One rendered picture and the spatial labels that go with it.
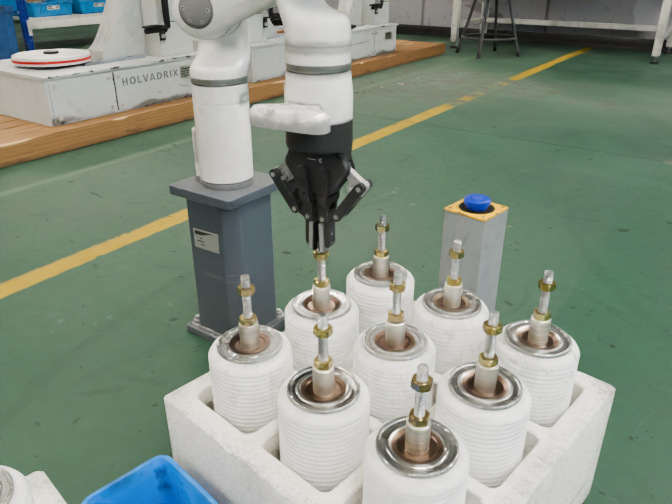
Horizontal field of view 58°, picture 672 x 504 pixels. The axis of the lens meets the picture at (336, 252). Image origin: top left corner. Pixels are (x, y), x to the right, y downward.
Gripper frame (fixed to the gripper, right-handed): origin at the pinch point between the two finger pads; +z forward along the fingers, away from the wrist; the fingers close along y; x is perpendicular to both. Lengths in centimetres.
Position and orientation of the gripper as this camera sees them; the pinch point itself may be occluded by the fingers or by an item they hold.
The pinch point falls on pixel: (320, 234)
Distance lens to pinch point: 72.5
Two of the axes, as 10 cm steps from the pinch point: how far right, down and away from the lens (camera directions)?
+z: 0.0, 9.0, 4.3
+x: -4.8, 3.8, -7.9
